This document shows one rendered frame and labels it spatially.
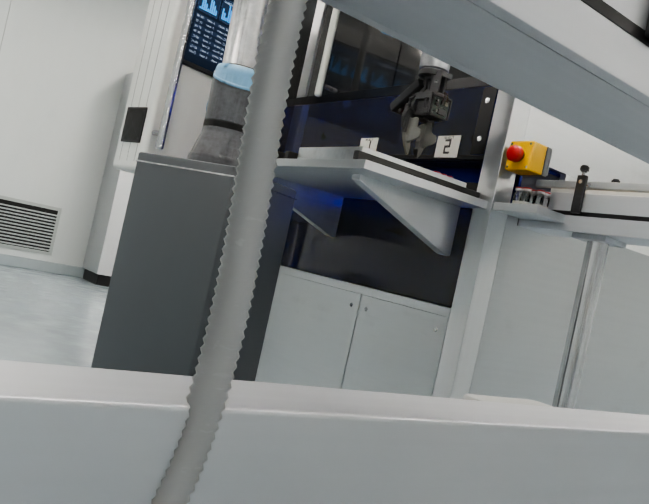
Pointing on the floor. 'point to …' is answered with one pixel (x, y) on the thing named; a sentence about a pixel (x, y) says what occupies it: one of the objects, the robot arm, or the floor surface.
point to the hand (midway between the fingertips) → (410, 151)
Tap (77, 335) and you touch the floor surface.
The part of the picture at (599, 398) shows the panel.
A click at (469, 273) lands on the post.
